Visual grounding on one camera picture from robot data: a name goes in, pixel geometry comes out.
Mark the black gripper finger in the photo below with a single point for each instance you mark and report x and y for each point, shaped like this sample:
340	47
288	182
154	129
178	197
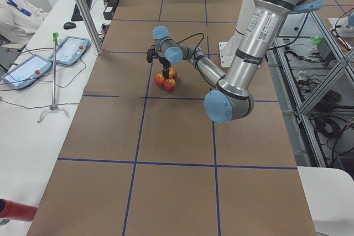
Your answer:
165	72

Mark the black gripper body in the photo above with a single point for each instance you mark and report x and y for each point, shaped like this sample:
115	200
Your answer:
164	62

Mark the lone red yellow apple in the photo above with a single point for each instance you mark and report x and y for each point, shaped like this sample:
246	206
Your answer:
172	73

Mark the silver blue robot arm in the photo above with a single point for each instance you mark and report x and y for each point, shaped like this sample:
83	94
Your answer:
231	98

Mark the back red yellow apple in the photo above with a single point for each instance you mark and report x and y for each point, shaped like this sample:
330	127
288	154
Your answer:
159	79

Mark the left red yellow apple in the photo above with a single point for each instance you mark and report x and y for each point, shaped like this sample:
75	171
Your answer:
169	84

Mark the black box on table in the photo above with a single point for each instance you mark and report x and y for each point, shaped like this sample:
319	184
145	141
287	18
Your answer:
110	9

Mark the far blue teach pendant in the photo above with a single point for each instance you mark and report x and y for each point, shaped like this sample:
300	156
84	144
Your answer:
70	49

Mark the blue teach pendant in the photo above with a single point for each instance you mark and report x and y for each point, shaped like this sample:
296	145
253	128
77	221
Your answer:
27	72
70	49

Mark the black computer mouse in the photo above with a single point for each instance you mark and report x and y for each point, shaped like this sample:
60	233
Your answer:
69	25

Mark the metal grabber stick green tip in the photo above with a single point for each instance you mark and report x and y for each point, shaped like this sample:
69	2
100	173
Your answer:
54	107

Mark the near blue teach pendant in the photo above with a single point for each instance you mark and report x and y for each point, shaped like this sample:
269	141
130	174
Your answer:
27	72

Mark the person in white coat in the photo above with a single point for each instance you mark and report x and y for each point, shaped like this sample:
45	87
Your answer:
20	20

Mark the grey aluminium frame post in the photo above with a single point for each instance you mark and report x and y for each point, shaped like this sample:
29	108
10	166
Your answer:
90	26

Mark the aluminium side frame rack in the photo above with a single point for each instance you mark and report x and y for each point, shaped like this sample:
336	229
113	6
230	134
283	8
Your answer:
317	76

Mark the red cylinder handle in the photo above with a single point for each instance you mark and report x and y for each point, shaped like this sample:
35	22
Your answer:
17	211

